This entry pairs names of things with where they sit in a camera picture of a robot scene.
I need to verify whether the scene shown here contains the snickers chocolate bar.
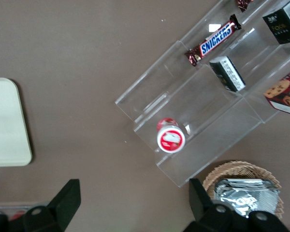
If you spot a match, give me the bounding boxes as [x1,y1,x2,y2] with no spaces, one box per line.
[235,0,256,13]
[184,14,243,67]

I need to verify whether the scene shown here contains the silver foil pouch stack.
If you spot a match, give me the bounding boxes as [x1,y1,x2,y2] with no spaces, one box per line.
[213,178,281,218]

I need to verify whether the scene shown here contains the red gum bottle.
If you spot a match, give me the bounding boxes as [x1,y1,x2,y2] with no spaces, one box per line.
[156,117,186,154]

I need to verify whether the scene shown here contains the clear acrylic stepped display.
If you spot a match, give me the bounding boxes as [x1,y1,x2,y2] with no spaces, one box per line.
[114,0,290,188]

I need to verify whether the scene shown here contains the beige plastic tray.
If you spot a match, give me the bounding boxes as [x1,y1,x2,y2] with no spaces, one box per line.
[0,77,33,167]

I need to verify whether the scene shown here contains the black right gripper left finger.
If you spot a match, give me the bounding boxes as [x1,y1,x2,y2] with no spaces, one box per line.
[23,178,82,232]

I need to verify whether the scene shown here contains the light wicker basket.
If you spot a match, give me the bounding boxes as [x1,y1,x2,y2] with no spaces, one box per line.
[202,160,285,219]

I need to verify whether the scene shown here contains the small black box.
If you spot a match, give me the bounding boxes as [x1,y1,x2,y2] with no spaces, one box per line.
[261,0,290,45]
[208,56,247,93]

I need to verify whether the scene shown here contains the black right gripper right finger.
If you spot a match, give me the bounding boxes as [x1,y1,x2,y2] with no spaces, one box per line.
[182,178,235,232]

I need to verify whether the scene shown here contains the red chocolate cookie box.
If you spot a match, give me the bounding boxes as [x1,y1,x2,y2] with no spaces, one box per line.
[263,65,290,118]

